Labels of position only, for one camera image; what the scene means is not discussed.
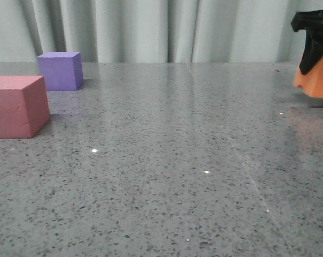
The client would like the purple foam cube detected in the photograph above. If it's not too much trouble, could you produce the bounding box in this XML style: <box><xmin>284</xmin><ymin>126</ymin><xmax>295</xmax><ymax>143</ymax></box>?
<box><xmin>37</xmin><ymin>51</ymin><xmax>83</xmax><ymax>91</ymax></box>

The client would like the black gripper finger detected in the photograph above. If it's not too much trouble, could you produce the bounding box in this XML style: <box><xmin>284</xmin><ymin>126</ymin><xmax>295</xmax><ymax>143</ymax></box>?
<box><xmin>291</xmin><ymin>10</ymin><xmax>323</xmax><ymax>74</ymax></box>

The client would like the pink foam cube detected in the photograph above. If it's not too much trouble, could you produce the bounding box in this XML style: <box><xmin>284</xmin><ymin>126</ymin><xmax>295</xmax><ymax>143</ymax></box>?
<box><xmin>0</xmin><ymin>75</ymin><xmax>50</xmax><ymax>139</ymax></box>

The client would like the pale green curtain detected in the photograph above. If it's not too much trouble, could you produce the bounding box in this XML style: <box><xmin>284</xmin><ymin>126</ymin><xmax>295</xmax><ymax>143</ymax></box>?
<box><xmin>0</xmin><ymin>1</ymin><xmax>323</xmax><ymax>63</ymax></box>

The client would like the orange foam cube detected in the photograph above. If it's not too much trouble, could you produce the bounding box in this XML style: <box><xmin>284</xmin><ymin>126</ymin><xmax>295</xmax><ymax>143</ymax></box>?
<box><xmin>294</xmin><ymin>57</ymin><xmax>323</xmax><ymax>99</ymax></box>

